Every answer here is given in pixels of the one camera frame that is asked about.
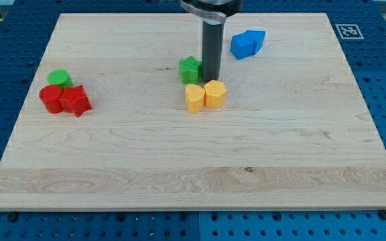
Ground green star block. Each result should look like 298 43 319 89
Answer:
179 56 202 84

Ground red star block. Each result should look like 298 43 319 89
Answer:
58 85 92 117

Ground yellow heart block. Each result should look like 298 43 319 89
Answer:
185 84 206 113

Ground yellow hexagon block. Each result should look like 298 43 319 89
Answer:
204 80 227 108

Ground blue cube block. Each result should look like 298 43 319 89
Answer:
230 32 255 60

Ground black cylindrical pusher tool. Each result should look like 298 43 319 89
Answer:
202 21 224 82

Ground wooden board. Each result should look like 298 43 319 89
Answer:
0 13 386 212

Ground blue pentagon block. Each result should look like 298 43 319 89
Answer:
246 30 266 55

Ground green cylinder block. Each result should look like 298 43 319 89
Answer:
47 69 74 89

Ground red cylinder block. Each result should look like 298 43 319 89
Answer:
39 85 64 114

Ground fiducial marker tag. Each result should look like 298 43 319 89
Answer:
336 23 364 39

